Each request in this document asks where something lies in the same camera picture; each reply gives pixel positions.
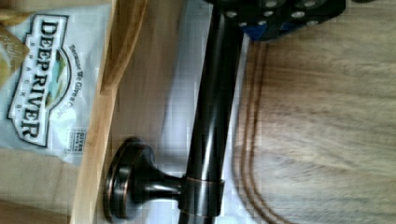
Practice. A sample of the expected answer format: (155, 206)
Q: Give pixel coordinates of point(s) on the dark bronze drawer handle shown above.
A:
(132, 178)

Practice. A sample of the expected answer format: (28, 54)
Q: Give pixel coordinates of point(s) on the light wooden drawer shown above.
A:
(130, 98)

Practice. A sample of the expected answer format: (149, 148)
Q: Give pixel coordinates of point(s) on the brown wooden cutting board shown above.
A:
(316, 137)

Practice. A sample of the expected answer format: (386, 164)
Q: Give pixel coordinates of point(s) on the black gripper finger with pads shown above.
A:
(267, 20)

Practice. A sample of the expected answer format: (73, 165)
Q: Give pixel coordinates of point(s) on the deep river chips bag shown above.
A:
(46, 104)

